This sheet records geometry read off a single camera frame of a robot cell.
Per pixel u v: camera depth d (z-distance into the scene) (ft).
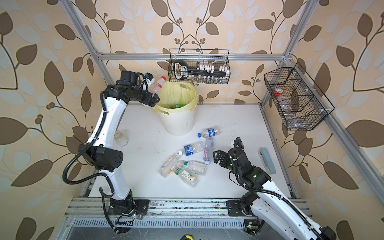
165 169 2.73
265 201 1.63
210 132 3.24
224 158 2.19
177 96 3.35
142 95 2.21
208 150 3.02
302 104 2.40
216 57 2.99
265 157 2.84
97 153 1.52
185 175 2.60
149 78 2.28
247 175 1.81
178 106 3.43
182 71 2.77
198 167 2.84
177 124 3.00
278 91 2.64
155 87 2.64
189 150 2.92
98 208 2.48
